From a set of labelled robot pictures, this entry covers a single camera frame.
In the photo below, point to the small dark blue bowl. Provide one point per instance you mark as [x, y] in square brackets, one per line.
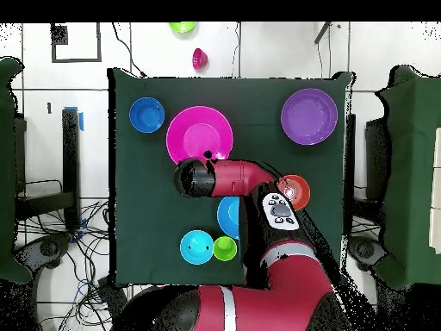
[147, 115]

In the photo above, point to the black floor stand base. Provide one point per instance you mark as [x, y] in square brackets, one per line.
[48, 248]
[365, 250]

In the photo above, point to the green bowl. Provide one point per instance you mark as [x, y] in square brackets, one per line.
[182, 27]

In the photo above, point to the large pink bowl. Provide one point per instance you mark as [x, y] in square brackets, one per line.
[198, 132]

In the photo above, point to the white box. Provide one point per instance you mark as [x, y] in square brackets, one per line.
[437, 189]

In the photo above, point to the black metal stand frame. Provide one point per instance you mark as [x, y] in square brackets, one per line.
[70, 155]

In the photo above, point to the orange bowl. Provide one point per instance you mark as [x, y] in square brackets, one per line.
[299, 191]

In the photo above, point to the dark green tablecloth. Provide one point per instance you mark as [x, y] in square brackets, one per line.
[155, 207]

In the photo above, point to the large light blue bowl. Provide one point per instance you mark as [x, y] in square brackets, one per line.
[229, 215]

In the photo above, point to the black power brick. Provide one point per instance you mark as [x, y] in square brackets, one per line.
[112, 296]

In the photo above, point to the red bowl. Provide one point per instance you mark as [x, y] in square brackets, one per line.
[199, 58]

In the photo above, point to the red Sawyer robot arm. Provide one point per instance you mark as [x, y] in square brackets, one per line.
[275, 303]

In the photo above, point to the green cloth side table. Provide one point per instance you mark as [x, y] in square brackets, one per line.
[7, 172]
[413, 138]

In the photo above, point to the small ribbed cyan bowl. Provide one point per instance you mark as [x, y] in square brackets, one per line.
[196, 247]

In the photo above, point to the green cup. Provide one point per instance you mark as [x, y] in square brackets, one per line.
[225, 249]

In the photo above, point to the purple bowl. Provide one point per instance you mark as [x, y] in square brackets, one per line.
[309, 116]

